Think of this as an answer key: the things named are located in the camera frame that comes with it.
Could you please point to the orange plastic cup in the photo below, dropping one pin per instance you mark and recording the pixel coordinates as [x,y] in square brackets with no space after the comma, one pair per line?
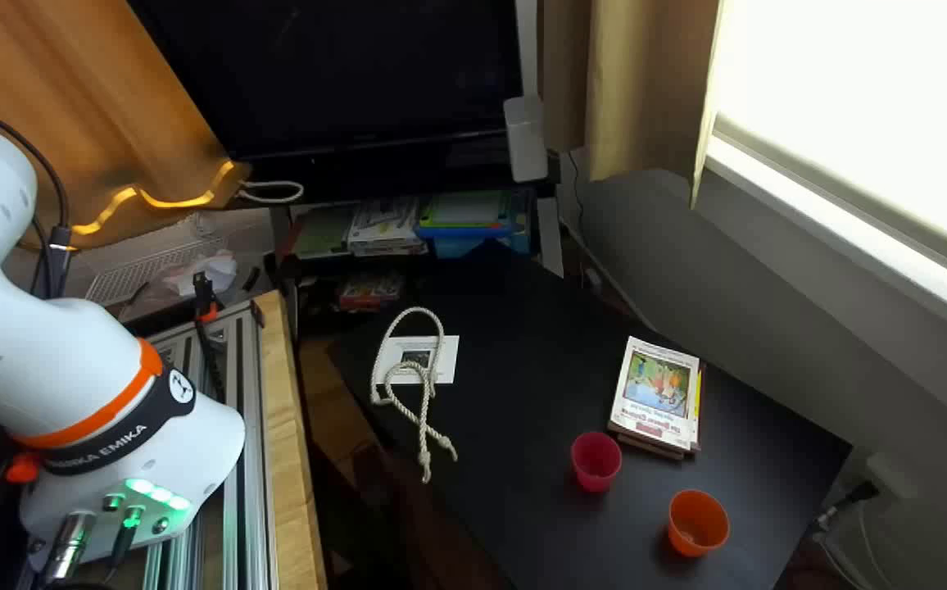
[694,524]

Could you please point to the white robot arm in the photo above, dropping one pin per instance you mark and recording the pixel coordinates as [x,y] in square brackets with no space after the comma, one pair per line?
[108,432]

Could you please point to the pink plastic cup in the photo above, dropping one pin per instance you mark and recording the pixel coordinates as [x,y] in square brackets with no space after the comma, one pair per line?
[595,459]

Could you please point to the black tv stand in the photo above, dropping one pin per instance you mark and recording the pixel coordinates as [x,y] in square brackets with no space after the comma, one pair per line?
[358,255]

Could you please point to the white flat box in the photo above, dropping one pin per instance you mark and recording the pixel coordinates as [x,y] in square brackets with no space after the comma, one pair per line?
[408,350]

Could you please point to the white speaker box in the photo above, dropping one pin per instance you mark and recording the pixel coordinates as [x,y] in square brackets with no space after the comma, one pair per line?
[526,140]

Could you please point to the colourful card box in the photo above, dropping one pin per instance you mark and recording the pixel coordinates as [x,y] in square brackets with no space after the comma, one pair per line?
[656,397]

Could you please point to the black television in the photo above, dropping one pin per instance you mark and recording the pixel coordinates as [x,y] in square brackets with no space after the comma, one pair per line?
[312,77]

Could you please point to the tan curtain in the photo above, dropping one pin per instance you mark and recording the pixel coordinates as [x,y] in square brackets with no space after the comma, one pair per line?
[89,89]

